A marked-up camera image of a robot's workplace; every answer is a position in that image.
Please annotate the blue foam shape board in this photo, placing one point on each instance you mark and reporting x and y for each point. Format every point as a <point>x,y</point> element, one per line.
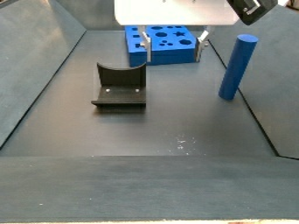
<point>173,45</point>

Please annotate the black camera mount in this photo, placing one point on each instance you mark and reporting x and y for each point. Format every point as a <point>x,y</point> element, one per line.
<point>251,10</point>

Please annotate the black curved cradle stand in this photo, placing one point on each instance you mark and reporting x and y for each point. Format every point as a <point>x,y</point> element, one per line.
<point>122,86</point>

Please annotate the blue round cylinder peg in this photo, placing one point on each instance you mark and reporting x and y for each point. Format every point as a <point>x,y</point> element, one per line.
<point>238,63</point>

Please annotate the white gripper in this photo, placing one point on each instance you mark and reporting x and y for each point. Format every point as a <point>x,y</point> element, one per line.
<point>174,12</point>

